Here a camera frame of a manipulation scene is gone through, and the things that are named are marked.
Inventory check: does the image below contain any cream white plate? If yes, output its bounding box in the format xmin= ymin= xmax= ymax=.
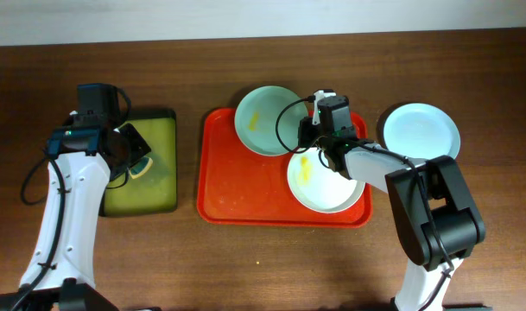
xmin=286 ymin=148 xmax=365 ymax=213

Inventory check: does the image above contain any yellow green scrub sponge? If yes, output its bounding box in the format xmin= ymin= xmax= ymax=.
xmin=129 ymin=156 xmax=153 ymax=179

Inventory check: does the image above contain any red plastic tray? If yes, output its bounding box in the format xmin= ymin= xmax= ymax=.
xmin=197 ymin=108 xmax=373 ymax=228

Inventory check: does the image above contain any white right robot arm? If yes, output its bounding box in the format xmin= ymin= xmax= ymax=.
xmin=298 ymin=117 xmax=485 ymax=311

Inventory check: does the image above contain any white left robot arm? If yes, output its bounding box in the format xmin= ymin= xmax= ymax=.
xmin=0 ymin=124 xmax=150 ymax=310

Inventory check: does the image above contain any black tray with yellow liquid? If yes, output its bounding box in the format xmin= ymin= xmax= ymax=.
xmin=99 ymin=108 xmax=177 ymax=218

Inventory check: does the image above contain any mint green plate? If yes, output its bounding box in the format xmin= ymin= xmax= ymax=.
xmin=234 ymin=86 xmax=308 ymax=156

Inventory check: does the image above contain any light blue plate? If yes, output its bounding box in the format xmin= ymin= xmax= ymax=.
xmin=381 ymin=103 xmax=461 ymax=160

